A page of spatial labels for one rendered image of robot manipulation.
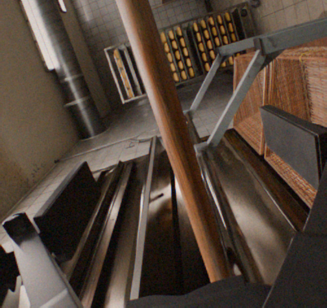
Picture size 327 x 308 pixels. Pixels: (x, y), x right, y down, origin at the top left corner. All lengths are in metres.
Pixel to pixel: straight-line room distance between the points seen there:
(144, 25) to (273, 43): 0.45
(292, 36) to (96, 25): 4.95
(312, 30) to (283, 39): 0.08
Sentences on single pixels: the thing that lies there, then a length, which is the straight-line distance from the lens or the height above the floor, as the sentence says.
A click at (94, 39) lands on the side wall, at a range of 5.43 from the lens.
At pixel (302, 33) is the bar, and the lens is 0.69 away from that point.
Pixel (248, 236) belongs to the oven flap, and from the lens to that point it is 0.95.
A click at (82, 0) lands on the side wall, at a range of 5.60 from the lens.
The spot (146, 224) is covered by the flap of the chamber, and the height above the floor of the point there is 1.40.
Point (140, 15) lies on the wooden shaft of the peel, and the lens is 0.25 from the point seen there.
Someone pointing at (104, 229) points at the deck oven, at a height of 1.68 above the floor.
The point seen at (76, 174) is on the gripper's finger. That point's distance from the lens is 0.17.
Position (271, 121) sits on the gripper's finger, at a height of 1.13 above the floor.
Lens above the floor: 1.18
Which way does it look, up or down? 6 degrees up
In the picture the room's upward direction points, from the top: 107 degrees counter-clockwise
